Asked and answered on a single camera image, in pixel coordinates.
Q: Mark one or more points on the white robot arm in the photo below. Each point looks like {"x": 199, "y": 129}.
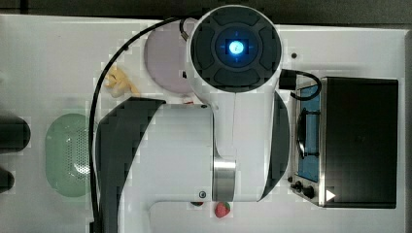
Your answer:
{"x": 231, "y": 145}

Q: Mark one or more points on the green oval strainer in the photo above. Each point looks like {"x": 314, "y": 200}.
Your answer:
{"x": 67, "y": 159}

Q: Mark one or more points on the round purple plate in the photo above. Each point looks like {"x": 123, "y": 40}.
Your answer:
{"x": 165, "y": 57}

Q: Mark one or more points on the small red plush fruit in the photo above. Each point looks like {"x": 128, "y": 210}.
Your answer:
{"x": 197, "y": 204}

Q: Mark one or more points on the plush strawberry with green top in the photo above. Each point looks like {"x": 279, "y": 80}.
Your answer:
{"x": 222, "y": 209}

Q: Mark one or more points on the yellow plush banana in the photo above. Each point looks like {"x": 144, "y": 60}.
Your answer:
{"x": 118, "y": 83}

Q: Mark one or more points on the black toaster oven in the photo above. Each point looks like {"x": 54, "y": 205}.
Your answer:
{"x": 345, "y": 143}

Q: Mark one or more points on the black cylinder base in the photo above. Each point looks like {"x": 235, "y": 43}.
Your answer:
{"x": 15, "y": 134}

